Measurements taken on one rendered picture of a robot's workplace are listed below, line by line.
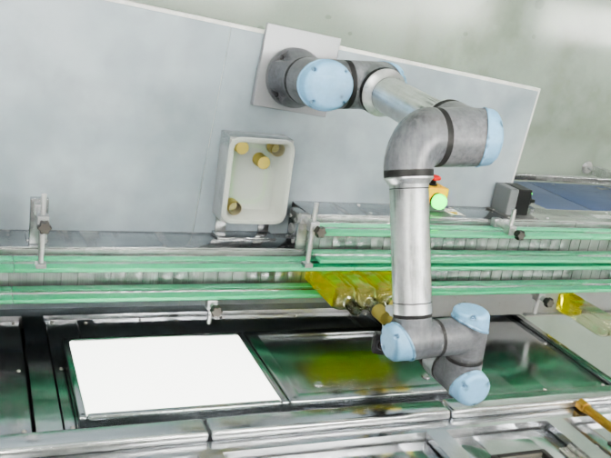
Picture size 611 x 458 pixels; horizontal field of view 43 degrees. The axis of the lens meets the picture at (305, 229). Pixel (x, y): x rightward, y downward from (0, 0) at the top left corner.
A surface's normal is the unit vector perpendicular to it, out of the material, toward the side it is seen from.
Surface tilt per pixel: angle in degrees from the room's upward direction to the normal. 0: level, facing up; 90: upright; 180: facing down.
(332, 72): 8
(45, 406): 90
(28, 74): 0
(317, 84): 8
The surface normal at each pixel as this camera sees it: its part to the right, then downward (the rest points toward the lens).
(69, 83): 0.36, 0.32
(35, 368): 0.15, -0.94
